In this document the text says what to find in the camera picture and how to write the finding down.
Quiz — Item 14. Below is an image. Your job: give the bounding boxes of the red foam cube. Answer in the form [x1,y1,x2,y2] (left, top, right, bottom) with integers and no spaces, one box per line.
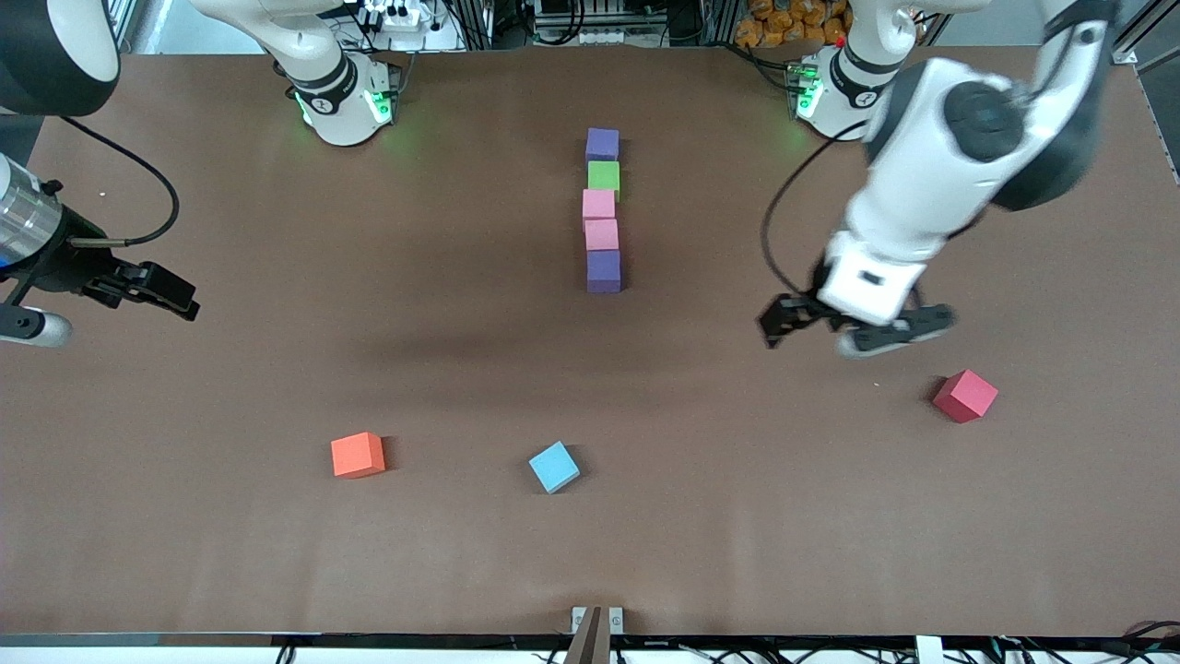
[932,369,1000,425]

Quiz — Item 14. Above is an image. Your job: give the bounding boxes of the orange foam cube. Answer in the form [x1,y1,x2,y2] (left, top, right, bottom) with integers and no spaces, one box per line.
[331,432,387,479]

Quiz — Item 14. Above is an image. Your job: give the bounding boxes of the orange snack bags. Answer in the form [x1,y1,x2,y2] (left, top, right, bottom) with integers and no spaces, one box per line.
[735,0,854,49]

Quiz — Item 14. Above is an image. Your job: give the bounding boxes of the blue foam cube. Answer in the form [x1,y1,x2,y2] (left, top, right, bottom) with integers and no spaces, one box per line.
[528,441,583,495]

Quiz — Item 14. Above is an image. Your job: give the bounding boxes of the white power strip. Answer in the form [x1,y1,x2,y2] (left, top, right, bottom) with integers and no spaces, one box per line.
[362,0,434,31]

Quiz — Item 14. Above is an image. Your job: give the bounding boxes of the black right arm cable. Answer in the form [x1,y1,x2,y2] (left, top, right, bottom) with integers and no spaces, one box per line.
[58,115,180,248]

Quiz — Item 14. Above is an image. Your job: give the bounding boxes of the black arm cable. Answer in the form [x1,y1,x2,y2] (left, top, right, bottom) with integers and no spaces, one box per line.
[58,115,180,248]
[760,120,872,298]

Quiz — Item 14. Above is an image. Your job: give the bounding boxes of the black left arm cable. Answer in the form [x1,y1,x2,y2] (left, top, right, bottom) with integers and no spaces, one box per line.
[760,120,872,298]

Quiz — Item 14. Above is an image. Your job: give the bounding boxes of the black base cable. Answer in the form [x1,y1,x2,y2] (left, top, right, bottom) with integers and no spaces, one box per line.
[733,41,803,93]

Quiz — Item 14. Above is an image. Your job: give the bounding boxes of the aluminium frame profile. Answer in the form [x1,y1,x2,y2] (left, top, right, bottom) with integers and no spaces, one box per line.
[1106,0,1180,67]

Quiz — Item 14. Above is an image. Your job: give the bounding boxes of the brown camera pole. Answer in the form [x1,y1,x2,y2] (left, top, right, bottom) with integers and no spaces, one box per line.
[562,606,614,664]

